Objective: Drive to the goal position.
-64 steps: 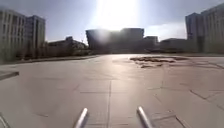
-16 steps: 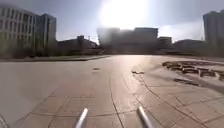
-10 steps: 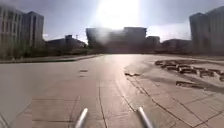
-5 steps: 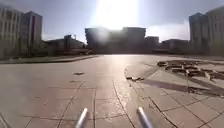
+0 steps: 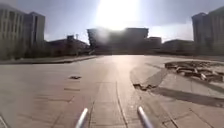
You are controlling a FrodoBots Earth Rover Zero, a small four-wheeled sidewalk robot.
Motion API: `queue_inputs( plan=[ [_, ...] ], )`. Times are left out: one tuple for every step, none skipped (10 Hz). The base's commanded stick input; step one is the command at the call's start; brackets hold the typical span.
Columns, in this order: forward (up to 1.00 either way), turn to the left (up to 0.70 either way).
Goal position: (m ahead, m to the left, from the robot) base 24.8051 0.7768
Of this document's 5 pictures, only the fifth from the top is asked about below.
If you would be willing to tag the wide dark block building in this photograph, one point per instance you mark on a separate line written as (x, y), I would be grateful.
(123, 41)

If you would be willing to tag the grey stone paved plaza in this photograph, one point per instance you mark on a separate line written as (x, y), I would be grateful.
(106, 90)

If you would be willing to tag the low dark building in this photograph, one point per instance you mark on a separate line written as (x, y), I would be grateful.
(65, 47)

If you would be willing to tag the robot's own part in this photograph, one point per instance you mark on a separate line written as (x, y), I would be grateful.
(145, 118)
(81, 118)

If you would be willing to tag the low long building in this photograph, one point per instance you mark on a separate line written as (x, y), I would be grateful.
(178, 46)

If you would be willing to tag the low raised kerb strip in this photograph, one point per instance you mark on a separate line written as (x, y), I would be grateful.
(43, 60)

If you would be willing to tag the heap of broken paving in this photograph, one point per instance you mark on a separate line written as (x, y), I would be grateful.
(196, 70)

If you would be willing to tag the tall pale building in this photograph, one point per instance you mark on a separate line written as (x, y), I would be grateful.
(18, 31)

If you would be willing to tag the tall grey building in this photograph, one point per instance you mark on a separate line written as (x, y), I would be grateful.
(210, 33)

